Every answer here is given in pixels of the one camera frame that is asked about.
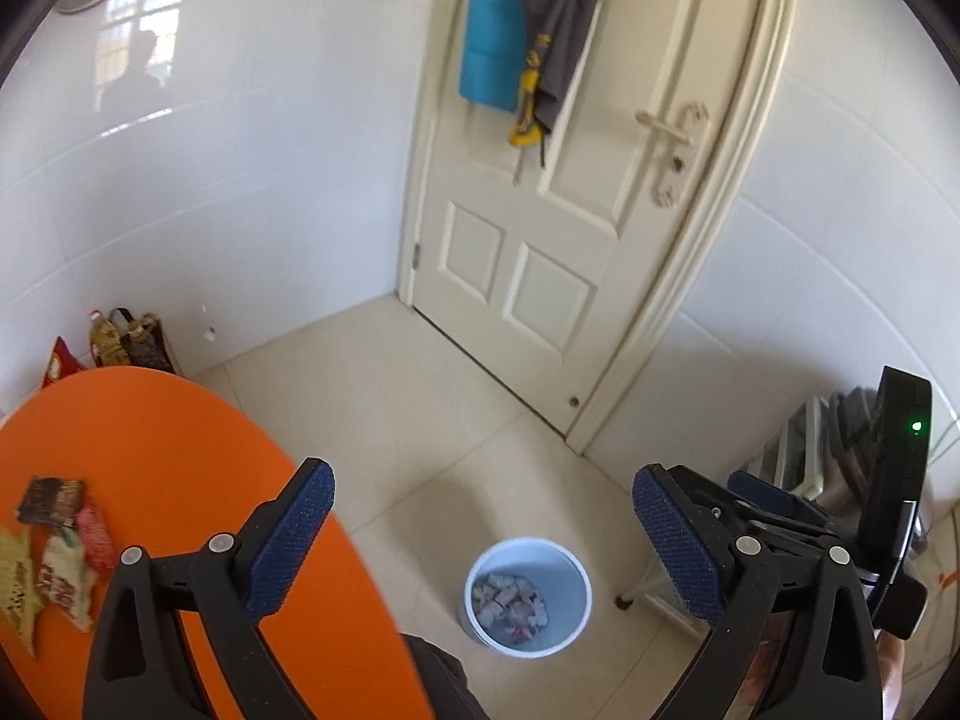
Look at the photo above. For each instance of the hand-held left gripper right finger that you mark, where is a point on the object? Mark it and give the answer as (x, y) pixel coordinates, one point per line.
(675, 547)

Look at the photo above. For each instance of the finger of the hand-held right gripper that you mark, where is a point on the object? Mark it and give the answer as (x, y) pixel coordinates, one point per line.
(720, 499)
(772, 493)

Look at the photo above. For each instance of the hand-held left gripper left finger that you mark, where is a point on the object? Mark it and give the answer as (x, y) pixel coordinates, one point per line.
(296, 532)

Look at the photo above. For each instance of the white round trash bin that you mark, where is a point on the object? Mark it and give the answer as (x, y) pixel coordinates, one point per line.
(559, 570)

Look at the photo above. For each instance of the white metal rack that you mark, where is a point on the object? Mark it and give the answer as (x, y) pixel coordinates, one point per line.
(787, 450)

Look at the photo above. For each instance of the heap of discarded wrappers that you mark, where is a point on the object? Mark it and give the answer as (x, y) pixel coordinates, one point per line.
(510, 604)

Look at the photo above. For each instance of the orange round table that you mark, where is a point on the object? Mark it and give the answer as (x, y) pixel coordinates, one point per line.
(150, 420)

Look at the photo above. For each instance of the person's dark trouser leg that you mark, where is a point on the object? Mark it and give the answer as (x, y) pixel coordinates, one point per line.
(442, 682)

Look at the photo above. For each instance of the beige red snack wrapper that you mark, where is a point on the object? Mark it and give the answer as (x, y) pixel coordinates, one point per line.
(66, 577)

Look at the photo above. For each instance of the brown patterned bag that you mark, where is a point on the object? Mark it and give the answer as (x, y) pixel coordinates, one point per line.
(146, 345)

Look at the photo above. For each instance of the dark brown snack wrapper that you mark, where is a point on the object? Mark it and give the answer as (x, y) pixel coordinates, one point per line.
(49, 501)

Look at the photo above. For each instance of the gold red bag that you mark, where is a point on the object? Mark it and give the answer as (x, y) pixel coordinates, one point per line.
(109, 341)

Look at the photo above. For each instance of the gold snack wrapper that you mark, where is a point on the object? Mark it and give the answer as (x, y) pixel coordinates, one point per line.
(19, 592)

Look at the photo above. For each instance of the white panel door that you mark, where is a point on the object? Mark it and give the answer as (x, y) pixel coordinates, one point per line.
(570, 240)

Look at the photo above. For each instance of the blue apron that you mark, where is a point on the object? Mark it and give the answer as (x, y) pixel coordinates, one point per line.
(491, 30)

